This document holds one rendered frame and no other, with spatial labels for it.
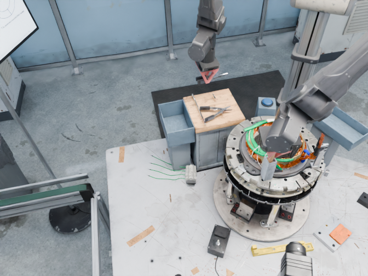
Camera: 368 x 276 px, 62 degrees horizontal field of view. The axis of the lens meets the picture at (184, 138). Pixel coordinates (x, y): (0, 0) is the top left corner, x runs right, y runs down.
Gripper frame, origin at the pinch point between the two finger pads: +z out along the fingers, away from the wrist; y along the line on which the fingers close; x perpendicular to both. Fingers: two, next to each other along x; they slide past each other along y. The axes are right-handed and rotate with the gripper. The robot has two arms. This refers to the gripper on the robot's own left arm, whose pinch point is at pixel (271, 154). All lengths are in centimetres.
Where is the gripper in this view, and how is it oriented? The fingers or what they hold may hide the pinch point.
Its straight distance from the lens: 91.5
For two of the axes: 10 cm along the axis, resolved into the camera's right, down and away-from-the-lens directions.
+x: -0.6, -8.1, 5.9
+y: 10.0, -0.4, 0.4
